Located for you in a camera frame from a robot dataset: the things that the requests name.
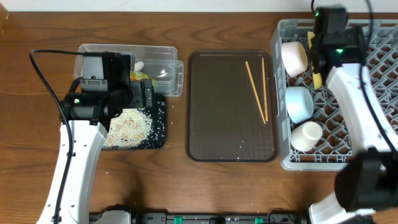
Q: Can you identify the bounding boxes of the yellow plate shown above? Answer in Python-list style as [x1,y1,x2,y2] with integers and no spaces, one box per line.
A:
[307,31,322,90]

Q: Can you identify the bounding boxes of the pink bowl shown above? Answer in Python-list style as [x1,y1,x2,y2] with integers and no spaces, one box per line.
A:
[281,42,308,77]

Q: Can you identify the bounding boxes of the white tissue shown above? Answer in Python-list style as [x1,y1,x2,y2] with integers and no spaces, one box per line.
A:
[134,62,144,72]

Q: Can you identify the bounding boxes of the rice food waste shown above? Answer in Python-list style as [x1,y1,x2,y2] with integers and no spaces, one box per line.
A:
[102,107,165,149]

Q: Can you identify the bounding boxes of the light blue bowl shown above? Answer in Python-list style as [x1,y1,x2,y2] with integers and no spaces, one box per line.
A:
[285,86,313,124]

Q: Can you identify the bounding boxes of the white green cup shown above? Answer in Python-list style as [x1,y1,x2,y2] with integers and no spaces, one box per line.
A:
[290,121,323,152]

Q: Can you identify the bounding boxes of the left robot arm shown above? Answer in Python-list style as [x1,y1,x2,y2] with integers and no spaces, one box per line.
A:
[29,50,155,223]

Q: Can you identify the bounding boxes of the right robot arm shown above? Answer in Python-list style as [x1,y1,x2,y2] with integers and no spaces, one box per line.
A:
[303,6,397,223]

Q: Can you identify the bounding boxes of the black waste tray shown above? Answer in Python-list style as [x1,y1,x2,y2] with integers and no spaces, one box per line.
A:
[102,93,167,150]

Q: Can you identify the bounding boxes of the grey dishwasher rack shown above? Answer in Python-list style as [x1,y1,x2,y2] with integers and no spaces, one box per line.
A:
[271,19,397,171]

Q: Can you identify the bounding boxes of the clear plastic bin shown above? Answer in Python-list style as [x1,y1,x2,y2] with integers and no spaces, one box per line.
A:
[78,44,183,96]

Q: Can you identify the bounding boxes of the dark brown serving tray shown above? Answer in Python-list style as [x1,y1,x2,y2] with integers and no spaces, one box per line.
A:
[186,50,279,162]

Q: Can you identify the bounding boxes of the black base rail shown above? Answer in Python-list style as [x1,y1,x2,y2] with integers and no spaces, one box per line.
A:
[89,204,310,224]

